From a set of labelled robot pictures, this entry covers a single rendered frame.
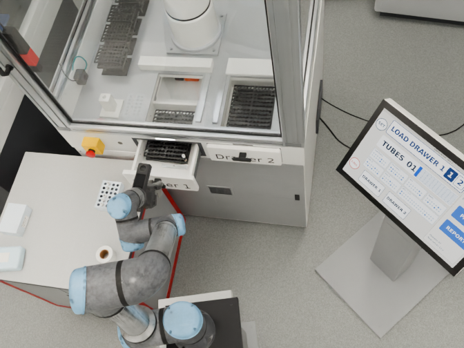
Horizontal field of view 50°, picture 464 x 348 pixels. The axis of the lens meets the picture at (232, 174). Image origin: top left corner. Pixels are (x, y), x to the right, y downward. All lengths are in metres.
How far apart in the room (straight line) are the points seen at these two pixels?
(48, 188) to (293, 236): 1.28
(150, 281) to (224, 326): 0.62
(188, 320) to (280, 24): 0.93
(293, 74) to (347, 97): 1.66
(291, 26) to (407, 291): 1.66
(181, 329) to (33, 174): 1.09
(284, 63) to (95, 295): 0.80
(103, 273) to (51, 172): 1.12
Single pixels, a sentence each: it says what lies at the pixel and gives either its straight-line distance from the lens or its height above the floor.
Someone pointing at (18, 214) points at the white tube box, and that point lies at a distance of 2.24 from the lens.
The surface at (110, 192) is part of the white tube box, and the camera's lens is 2.12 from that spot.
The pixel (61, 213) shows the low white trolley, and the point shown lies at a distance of 2.21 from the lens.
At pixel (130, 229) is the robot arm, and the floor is 1.13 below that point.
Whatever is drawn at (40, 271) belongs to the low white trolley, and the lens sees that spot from 2.16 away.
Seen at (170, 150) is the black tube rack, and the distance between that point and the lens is 1.99.
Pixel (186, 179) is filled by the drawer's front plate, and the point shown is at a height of 0.93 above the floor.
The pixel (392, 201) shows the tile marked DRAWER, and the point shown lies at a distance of 1.72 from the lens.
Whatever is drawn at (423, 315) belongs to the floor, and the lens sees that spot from 2.67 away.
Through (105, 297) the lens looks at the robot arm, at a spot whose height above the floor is 1.43.
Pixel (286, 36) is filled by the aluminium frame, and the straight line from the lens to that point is 1.36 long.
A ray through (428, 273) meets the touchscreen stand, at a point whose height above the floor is 0.04.
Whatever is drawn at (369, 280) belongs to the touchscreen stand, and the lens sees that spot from 2.63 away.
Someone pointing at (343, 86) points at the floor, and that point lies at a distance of 3.17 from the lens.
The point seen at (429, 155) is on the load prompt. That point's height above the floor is 1.16.
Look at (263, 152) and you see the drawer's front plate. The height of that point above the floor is 0.92.
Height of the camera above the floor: 2.57
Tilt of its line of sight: 63 degrees down
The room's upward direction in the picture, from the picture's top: 19 degrees counter-clockwise
